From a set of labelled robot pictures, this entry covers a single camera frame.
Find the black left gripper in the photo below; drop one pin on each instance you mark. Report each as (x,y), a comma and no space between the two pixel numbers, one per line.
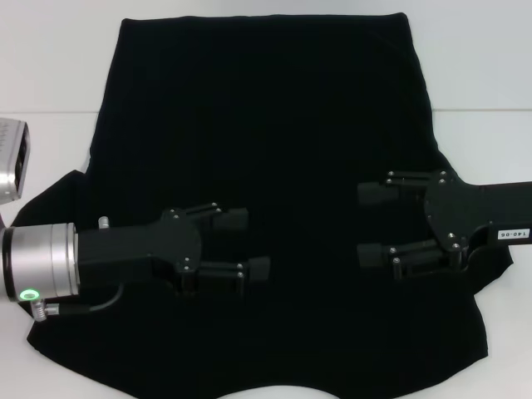
(137,245)

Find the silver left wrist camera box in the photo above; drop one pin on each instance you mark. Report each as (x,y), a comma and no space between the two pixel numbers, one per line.
(14,162)

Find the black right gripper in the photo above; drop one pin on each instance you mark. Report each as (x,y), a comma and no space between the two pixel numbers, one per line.
(453,212)

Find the black shirt with FREE print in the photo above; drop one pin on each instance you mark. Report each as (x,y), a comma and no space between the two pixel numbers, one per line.
(266,124)

